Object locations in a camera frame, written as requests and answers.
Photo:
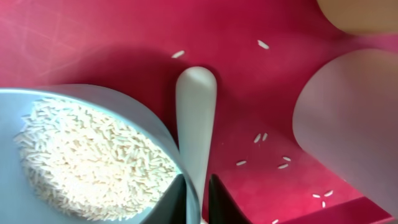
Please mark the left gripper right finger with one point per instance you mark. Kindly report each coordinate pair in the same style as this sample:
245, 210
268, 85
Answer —
222, 208

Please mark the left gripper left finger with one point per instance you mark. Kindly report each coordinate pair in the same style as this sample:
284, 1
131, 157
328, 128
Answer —
171, 209

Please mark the light blue bowl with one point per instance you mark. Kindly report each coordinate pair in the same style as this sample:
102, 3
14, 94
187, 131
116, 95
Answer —
18, 202

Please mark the white rice pile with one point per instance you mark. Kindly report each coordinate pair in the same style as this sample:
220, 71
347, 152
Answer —
86, 163

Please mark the white plastic spoon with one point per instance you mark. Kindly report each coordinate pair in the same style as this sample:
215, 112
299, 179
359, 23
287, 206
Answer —
195, 97

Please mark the white plastic cup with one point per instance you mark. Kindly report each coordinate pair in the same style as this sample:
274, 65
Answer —
346, 118

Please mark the red serving tray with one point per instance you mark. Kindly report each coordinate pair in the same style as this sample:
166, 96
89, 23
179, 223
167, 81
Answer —
262, 53

